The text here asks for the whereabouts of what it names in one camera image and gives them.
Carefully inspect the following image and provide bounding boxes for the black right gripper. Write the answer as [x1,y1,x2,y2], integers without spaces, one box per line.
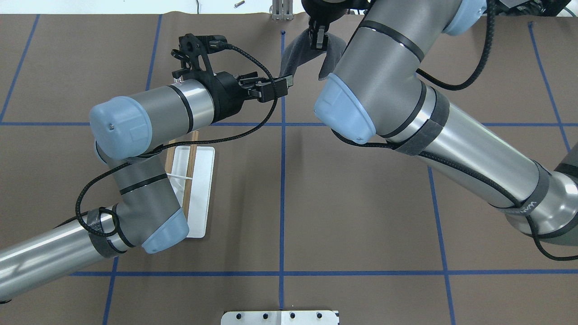
[301,0,348,50]

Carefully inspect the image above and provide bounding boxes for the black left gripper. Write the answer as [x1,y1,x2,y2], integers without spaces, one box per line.
[209,71,294,123]

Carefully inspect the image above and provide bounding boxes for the grey towel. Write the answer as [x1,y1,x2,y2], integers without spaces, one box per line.
[279,29,346,81]

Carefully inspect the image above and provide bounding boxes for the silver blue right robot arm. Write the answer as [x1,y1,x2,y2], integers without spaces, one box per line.
[314,0,577,246]

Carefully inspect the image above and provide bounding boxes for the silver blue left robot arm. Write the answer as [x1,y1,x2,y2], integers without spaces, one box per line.
[0,69,293,304]

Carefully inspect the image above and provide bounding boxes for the left wooden rack rod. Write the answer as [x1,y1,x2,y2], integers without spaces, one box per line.
[182,144,198,217]

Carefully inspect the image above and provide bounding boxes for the wooden rack rod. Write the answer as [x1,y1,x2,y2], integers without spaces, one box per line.
[165,147,175,174]
[182,144,198,217]

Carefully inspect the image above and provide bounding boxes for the right wooden rack rod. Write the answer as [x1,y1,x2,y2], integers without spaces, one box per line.
[165,147,175,174]

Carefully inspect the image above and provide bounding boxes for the white towel rack base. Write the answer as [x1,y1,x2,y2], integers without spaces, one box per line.
[168,146,215,239]

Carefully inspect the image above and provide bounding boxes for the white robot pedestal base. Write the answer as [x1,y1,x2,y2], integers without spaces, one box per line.
[220,310,340,325]

